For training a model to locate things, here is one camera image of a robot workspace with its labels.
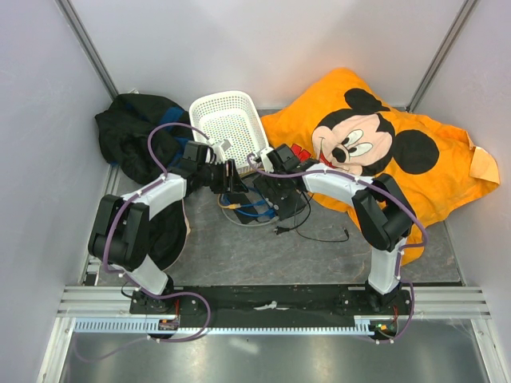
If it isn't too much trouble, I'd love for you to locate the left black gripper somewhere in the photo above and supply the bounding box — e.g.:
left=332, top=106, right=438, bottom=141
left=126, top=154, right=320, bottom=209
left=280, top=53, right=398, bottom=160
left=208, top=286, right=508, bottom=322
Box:
left=197, top=160, right=248, bottom=195

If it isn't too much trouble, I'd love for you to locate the black network switch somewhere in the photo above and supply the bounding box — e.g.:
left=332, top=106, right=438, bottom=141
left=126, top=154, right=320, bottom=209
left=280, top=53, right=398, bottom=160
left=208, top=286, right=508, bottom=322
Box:
left=253, top=175, right=307, bottom=220

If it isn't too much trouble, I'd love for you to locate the yellow ethernet cable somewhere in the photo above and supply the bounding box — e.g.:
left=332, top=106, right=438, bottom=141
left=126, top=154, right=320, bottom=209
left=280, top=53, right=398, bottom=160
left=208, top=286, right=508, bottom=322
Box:
left=216, top=191, right=240, bottom=211

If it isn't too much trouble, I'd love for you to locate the blue ethernet cable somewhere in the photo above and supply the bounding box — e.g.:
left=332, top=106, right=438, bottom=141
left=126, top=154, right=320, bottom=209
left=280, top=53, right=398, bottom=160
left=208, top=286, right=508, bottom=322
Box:
left=220, top=191, right=280, bottom=223

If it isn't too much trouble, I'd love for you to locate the black power cable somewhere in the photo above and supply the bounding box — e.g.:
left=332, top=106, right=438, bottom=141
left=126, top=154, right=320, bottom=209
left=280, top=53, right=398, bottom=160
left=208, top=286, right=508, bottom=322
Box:
left=271, top=187, right=351, bottom=243

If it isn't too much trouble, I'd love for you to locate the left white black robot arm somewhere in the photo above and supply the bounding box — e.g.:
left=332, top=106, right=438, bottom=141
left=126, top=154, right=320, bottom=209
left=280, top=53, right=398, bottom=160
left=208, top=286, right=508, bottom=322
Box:
left=88, top=139, right=247, bottom=314

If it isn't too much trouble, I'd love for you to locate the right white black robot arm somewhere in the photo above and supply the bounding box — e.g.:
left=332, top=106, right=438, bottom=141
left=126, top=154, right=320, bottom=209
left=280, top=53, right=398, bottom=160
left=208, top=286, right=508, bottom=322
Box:
left=247, top=145, right=418, bottom=314

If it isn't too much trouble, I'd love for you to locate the black power adapter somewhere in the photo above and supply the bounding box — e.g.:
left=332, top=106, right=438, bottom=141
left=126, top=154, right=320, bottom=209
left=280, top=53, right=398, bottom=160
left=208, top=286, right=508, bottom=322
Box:
left=223, top=193, right=267, bottom=225

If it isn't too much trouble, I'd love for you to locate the white plastic basket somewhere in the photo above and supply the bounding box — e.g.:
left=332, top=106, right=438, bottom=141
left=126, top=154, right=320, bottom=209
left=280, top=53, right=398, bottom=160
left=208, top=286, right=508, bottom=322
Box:
left=188, top=91, right=269, bottom=174

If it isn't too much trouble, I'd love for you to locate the black round hat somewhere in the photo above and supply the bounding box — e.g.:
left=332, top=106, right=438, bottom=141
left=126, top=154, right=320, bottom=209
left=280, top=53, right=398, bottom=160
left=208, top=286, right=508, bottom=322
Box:
left=149, top=200, right=189, bottom=270

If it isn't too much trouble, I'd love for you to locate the orange Mickey Mouse pillowcase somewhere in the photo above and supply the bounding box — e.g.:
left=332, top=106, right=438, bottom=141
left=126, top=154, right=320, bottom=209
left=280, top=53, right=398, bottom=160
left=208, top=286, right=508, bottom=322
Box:
left=259, top=67, right=501, bottom=267

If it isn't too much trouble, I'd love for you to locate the black blue jacket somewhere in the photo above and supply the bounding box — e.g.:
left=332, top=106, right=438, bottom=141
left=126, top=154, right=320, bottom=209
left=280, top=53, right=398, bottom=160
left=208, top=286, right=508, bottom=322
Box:
left=95, top=93, right=193, bottom=184

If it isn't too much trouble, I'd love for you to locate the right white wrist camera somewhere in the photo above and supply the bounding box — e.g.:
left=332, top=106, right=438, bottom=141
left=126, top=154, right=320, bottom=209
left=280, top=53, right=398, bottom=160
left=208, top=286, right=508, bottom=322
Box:
left=256, top=147, right=274, bottom=172

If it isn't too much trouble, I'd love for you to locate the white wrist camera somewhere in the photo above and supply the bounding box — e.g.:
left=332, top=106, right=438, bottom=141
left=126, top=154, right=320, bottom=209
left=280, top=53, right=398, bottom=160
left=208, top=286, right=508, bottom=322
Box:
left=207, top=139, right=232, bottom=164
left=256, top=147, right=274, bottom=172

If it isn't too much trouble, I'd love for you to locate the grey ethernet cable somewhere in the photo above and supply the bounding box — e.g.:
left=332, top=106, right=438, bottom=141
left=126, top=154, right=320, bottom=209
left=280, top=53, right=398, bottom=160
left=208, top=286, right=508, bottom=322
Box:
left=220, top=207, right=276, bottom=227

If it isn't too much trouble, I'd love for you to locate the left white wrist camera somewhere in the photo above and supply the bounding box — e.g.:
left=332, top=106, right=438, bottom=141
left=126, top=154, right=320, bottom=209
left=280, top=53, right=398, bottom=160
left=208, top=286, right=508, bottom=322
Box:
left=207, top=139, right=232, bottom=164

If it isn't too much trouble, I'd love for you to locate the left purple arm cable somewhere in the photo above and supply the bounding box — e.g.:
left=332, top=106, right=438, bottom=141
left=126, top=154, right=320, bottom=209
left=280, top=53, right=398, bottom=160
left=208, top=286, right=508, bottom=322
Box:
left=73, top=122, right=212, bottom=362

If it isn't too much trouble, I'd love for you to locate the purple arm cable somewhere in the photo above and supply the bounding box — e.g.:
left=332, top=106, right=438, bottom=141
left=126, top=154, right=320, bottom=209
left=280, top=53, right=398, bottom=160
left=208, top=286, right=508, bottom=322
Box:
left=246, top=153, right=430, bottom=346
left=73, top=122, right=212, bottom=362

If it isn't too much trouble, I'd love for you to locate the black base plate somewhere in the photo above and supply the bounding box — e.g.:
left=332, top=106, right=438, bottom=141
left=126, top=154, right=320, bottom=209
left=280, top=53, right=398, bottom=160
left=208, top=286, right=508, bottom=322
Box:
left=129, top=284, right=414, bottom=334

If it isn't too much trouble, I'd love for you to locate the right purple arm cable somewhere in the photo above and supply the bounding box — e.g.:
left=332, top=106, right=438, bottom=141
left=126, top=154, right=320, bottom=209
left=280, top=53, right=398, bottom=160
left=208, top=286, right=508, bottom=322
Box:
left=246, top=153, right=430, bottom=346

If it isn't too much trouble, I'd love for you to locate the grey slotted cable duct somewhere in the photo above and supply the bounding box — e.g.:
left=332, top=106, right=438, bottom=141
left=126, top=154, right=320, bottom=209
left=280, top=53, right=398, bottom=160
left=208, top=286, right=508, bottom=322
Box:
left=73, top=318, right=374, bottom=336

